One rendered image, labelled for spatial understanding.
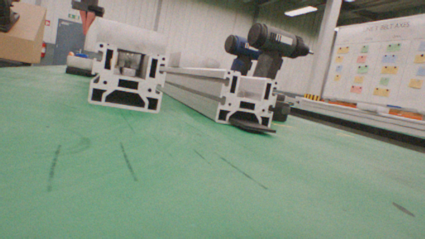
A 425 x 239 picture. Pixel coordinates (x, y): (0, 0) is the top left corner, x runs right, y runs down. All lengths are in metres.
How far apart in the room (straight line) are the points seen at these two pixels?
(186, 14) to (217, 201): 12.61
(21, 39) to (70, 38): 10.89
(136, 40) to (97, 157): 0.33
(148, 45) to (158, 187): 0.37
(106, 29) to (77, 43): 11.71
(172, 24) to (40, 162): 12.39
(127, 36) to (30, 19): 0.99
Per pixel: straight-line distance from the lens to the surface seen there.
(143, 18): 12.37
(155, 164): 0.20
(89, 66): 1.07
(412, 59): 3.69
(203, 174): 0.19
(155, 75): 0.44
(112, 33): 0.50
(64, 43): 12.26
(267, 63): 0.72
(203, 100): 0.53
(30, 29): 1.42
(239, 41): 0.92
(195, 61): 0.78
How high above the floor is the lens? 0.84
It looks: 7 degrees down
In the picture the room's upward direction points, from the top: 11 degrees clockwise
